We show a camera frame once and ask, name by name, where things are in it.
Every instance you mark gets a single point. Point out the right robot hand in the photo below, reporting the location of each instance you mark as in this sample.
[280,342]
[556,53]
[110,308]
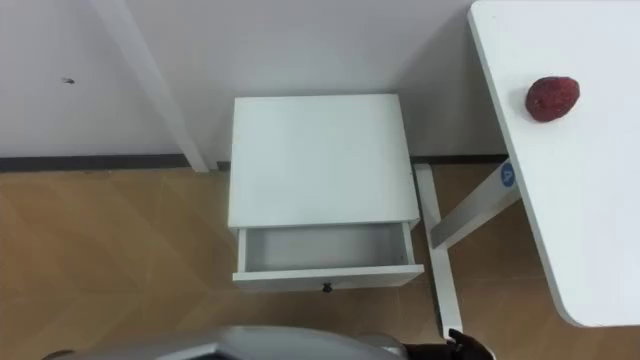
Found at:
[462,348]

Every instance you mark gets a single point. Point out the open white cabinet drawer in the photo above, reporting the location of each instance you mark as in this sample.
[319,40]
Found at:
[325,252]

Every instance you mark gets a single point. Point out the white desk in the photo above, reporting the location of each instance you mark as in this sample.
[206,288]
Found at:
[575,200]

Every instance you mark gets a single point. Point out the robot body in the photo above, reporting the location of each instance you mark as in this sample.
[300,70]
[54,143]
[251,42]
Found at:
[240,345]

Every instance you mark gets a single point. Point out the white bedside cabinet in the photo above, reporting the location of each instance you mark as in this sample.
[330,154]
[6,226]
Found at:
[320,160]

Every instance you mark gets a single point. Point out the red strawberry soft toy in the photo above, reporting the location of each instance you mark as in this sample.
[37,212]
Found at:
[551,98]

